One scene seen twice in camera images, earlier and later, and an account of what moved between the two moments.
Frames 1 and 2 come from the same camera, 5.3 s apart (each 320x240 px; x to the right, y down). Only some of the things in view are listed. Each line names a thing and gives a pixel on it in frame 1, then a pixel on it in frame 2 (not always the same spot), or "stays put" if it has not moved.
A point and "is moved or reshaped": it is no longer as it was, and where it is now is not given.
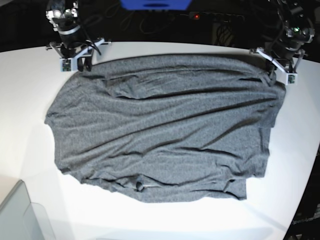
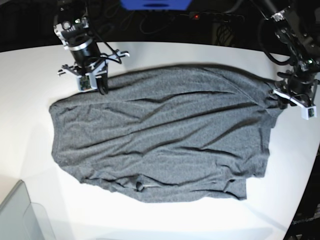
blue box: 155,5 stays put
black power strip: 216,17 stays put
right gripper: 286,63 → 300,90
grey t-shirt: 168,128 is moved or reshaped
